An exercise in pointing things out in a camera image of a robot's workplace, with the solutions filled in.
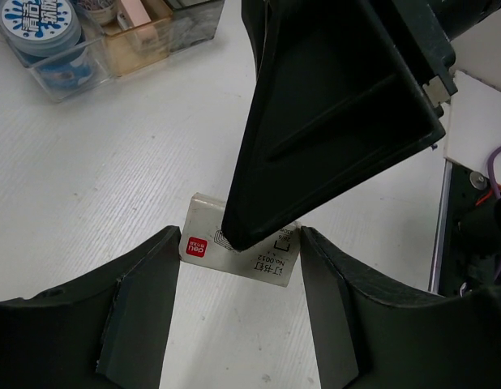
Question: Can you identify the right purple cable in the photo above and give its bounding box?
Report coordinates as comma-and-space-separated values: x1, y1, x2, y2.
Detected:
456, 140, 501, 293

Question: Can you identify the grey plastic container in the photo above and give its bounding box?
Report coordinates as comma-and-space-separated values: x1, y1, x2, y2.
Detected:
165, 0, 225, 53

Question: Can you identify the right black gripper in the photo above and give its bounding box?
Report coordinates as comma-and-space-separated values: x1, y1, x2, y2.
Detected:
379, 0, 501, 110

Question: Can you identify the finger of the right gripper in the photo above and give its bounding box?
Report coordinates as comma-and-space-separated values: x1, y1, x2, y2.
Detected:
222, 1, 444, 250

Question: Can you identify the right base mounting rail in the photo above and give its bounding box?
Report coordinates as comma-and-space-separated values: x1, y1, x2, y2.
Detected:
428, 160, 501, 297

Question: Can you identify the staples box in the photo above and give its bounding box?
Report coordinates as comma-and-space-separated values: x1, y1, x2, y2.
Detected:
179, 193, 301, 287

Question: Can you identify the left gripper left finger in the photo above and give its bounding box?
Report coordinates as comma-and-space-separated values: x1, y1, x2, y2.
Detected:
0, 226, 181, 388

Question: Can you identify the clear plastic container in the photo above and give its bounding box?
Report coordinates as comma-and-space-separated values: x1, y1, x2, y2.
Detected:
0, 1, 113, 102

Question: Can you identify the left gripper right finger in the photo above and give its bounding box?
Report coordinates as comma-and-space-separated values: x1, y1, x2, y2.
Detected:
300, 227, 501, 388

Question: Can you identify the pink stapler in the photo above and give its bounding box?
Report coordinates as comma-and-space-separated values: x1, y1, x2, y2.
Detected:
118, 0, 151, 30

